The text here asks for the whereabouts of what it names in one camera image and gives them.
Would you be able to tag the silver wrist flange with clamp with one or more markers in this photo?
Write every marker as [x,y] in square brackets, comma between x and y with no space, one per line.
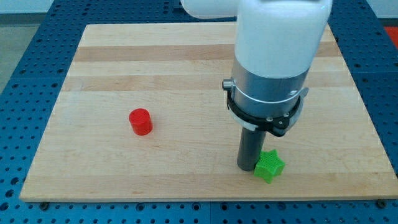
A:
[264,104]

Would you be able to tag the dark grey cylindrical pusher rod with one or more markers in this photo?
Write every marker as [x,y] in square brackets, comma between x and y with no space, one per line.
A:
[250,147]

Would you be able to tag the green star block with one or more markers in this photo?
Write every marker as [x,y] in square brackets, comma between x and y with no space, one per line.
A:
[269,166]

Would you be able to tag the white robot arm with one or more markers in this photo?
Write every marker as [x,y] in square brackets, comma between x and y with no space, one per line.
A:
[276,42]

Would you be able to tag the wooden board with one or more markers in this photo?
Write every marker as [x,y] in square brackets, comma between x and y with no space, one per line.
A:
[89,152]

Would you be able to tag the red cylinder block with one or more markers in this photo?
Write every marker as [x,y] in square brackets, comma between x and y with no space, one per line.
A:
[140,121]

